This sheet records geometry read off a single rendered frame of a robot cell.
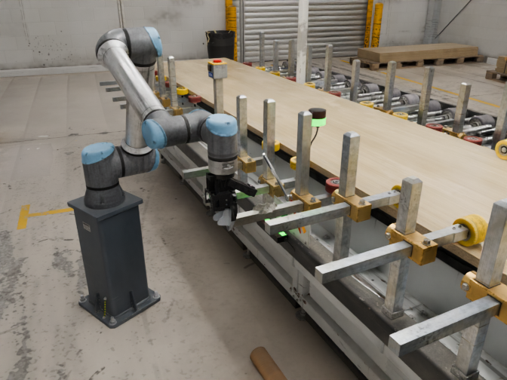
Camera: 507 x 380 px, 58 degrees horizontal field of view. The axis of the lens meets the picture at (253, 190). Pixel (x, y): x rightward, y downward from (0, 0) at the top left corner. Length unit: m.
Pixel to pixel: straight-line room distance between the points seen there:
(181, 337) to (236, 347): 0.28
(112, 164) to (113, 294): 0.65
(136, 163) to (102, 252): 0.45
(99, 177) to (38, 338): 0.85
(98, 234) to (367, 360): 1.30
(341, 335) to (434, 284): 0.69
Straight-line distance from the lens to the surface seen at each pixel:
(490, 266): 1.09
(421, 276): 1.58
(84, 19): 9.36
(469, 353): 1.22
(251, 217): 1.52
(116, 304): 2.46
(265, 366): 2.09
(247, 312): 2.47
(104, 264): 2.32
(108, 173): 2.20
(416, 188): 1.20
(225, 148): 1.36
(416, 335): 0.95
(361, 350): 2.07
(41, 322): 2.64
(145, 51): 1.89
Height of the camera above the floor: 1.56
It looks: 24 degrees down
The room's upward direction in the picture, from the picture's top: straight up
